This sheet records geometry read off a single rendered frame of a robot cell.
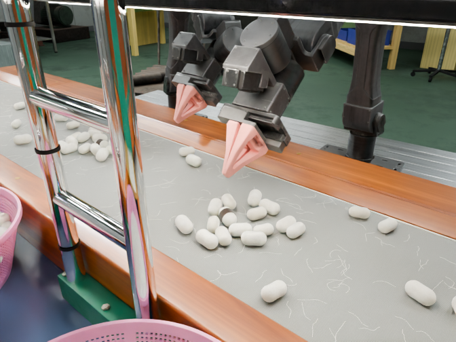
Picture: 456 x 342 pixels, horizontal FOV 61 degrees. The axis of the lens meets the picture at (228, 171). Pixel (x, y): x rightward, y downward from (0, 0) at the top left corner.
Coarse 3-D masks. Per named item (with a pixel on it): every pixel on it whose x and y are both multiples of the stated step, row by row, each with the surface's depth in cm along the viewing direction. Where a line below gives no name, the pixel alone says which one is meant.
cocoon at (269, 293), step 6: (276, 282) 44; (282, 282) 44; (264, 288) 43; (270, 288) 43; (276, 288) 43; (282, 288) 43; (264, 294) 43; (270, 294) 43; (276, 294) 43; (282, 294) 44; (264, 300) 43; (270, 300) 43
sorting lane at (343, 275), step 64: (0, 128) 95; (64, 128) 95; (192, 192) 66; (192, 256) 51; (256, 256) 51; (320, 256) 51; (384, 256) 51; (448, 256) 51; (320, 320) 41; (384, 320) 41; (448, 320) 41
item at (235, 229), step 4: (232, 224) 54; (236, 224) 54; (240, 224) 54; (244, 224) 54; (248, 224) 54; (232, 228) 54; (236, 228) 54; (240, 228) 54; (244, 228) 54; (248, 228) 54; (232, 232) 54; (236, 232) 54; (240, 232) 54; (236, 236) 54; (240, 236) 54
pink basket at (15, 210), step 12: (0, 192) 62; (12, 192) 60; (0, 204) 62; (12, 204) 60; (12, 216) 60; (12, 228) 52; (0, 240) 49; (12, 240) 54; (0, 252) 51; (12, 252) 56; (0, 264) 52; (0, 276) 53; (0, 288) 55
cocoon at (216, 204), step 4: (212, 200) 60; (216, 200) 60; (220, 200) 60; (212, 204) 59; (216, 204) 59; (220, 204) 60; (208, 208) 59; (212, 208) 58; (216, 208) 58; (220, 208) 59; (208, 212) 59; (212, 212) 58; (216, 212) 58
